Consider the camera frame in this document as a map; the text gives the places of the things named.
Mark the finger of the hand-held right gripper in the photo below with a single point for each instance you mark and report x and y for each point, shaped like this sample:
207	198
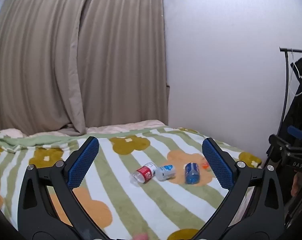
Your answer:
278	143
295	131

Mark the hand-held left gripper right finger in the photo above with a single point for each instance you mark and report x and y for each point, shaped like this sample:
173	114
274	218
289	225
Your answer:
217	165

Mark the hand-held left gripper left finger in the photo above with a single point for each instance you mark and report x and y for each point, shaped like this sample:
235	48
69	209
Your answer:
83	163

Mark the small orange cup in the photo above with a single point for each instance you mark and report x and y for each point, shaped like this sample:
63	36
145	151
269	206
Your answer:
205	165

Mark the white cup with blue print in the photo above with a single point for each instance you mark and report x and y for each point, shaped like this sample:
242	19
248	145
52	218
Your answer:
166	172

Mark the clear cup with red label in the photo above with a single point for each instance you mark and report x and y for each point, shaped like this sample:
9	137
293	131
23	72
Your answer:
144	174

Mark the person's right hand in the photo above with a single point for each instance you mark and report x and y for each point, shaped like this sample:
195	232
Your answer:
295	186

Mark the blue label plastic bottle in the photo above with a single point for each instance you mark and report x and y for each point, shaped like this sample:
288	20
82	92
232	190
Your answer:
192	175

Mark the white clothes hanger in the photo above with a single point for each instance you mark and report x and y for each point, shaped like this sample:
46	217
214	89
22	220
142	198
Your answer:
300	80

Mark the black clothes rack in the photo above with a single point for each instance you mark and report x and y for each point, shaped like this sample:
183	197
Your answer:
287	80

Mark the cream bed sheet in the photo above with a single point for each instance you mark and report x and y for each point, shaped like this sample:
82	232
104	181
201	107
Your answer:
121	127

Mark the striped floral blanket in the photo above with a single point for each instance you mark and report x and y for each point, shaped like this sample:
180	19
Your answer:
131	205

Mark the beige curtain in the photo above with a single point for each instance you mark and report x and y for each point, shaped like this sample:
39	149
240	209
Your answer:
33	62
123	60

